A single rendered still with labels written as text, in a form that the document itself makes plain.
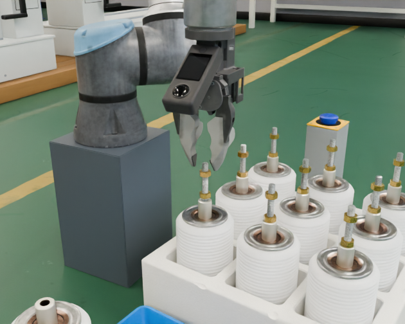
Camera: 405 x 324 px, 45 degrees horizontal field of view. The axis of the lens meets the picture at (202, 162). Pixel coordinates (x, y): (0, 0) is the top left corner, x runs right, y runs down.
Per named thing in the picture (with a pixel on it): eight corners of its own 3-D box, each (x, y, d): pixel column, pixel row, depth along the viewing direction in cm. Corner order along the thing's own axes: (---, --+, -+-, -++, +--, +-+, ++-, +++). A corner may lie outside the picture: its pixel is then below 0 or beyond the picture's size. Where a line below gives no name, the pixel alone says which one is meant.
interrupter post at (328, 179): (329, 189, 90) (330, 173, 89) (319, 185, 92) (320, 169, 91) (337, 186, 92) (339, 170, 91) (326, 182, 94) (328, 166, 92)
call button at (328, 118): (315, 125, 106) (316, 116, 105) (323, 120, 109) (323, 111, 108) (333, 128, 104) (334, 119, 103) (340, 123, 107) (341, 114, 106)
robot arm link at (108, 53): (76, 84, 103) (70, 17, 98) (140, 80, 106) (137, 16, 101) (78, 98, 92) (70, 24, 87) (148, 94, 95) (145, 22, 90)
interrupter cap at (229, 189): (271, 193, 89) (271, 190, 88) (239, 205, 84) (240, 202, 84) (243, 180, 94) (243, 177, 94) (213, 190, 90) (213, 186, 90)
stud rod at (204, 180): (205, 203, 80) (205, 161, 77) (209, 206, 80) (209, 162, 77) (200, 205, 80) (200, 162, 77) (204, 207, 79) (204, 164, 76)
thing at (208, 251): (166, 306, 87) (163, 217, 80) (202, 282, 93) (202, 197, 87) (207, 332, 81) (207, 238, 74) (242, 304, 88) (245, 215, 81)
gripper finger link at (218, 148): (244, 161, 79) (238, 105, 76) (229, 174, 74) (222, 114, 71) (227, 160, 80) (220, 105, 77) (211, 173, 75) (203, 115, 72)
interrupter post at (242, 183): (251, 193, 89) (251, 176, 88) (241, 196, 88) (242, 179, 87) (242, 188, 91) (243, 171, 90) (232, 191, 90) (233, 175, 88)
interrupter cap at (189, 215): (172, 218, 80) (172, 215, 80) (202, 202, 85) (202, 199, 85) (207, 234, 75) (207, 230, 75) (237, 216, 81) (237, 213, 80)
